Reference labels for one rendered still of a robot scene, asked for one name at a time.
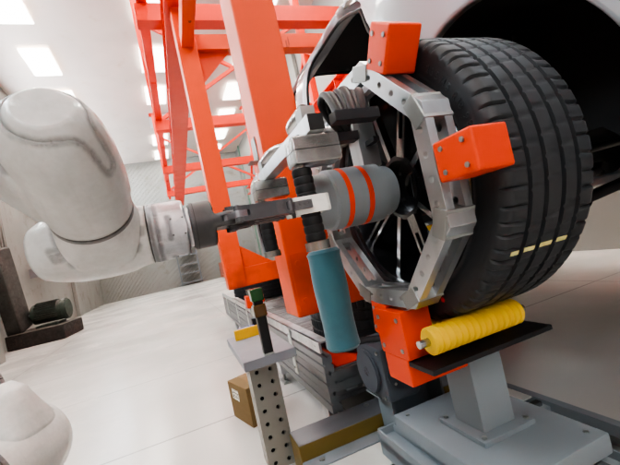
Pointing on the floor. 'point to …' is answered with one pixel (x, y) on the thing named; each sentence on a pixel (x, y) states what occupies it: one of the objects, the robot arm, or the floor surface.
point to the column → (270, 415)
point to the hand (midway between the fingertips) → (307, 206)
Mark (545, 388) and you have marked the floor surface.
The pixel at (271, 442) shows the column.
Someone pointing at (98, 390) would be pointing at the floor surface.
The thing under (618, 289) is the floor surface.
